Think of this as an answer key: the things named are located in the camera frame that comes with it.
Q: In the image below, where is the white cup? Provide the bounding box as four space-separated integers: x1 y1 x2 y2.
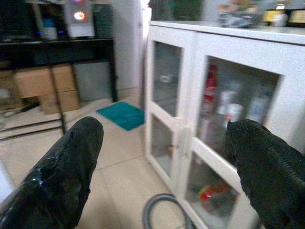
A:
226 103 244 123

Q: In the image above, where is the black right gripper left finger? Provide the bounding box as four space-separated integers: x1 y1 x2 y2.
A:
0 116 104 229

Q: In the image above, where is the white glass-door cabinet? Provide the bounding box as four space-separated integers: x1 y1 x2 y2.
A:
144 20 305 229

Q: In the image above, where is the grey metal box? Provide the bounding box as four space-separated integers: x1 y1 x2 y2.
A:
72 61 112 103

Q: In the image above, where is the red packet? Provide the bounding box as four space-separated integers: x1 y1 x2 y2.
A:
199 181 231 205

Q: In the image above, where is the white and blue container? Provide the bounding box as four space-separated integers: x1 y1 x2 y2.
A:
39 18 59 40

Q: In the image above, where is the teal floor mat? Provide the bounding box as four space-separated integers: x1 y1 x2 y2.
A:
96 101 145 131

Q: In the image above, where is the red bottle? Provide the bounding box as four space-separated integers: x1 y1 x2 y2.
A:
202 64 219 115

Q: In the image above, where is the yellow labelled box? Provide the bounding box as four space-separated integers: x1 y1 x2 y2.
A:
262 10 286 24

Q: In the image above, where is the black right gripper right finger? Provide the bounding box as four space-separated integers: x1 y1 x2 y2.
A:
225 119 305 229

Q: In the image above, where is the large brown cardboard box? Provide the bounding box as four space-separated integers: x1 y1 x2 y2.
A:
13 64 77 99

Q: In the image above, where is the black shelf table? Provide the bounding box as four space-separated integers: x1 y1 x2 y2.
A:
0 38 119 103

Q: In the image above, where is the small brown cardboard box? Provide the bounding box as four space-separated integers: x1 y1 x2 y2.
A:
40 90 81 115

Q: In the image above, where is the black metal rod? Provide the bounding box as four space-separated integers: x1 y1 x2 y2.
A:
49 66 67 134

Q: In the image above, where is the grey corrugated hose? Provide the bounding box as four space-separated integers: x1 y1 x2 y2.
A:
142 193 194 229

